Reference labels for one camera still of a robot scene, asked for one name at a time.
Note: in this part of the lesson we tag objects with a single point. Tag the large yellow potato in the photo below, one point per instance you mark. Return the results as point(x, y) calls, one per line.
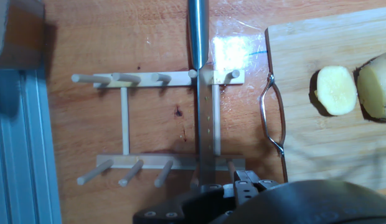
point(376, 87)

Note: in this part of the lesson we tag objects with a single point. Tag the glossy orange wooden base board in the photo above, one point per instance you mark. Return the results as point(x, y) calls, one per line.
point(118, 37)

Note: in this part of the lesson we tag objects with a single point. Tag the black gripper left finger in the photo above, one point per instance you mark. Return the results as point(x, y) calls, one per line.
point(196, 205)

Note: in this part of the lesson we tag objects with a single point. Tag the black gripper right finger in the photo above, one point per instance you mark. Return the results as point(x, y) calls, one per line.
point(269, 184)

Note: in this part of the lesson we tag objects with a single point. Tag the cut potato slice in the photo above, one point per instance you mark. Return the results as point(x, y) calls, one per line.
point(336, 90)

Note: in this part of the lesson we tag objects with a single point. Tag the wooden peg rack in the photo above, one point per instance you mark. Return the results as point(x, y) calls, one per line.
point(140, 81)

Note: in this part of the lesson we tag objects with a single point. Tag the steel kitchen knife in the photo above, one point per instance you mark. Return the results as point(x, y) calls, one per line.
point(198, 31)

